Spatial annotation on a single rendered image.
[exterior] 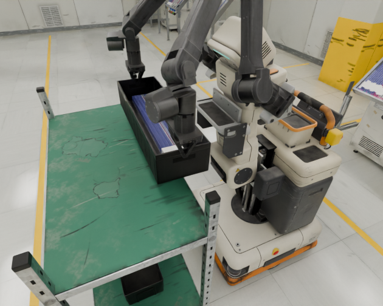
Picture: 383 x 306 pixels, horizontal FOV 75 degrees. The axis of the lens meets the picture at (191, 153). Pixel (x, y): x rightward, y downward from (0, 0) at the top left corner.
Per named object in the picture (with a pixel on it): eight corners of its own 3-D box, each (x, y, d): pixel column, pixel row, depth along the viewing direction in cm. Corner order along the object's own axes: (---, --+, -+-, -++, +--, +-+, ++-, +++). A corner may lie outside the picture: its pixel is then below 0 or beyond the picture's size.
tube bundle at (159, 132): (189, 165, 81) (190, 157, 79) (169, 170, 79) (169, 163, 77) (147, 100, 118) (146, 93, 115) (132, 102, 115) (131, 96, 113)
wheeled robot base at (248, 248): (260, 184, 212) (265, 163, 196) (317, 248, 166) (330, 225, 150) (186, 210, 191) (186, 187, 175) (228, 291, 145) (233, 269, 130)
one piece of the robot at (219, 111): (220, 122, 129) (224, 82, 115) (251, 153, 109) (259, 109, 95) (192, 129, 124) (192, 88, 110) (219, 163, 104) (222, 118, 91)
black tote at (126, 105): (208, 170, 81) (211, 142, 74) (157, 184, 76) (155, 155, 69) (155, 98, 122) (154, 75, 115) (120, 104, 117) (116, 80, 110)
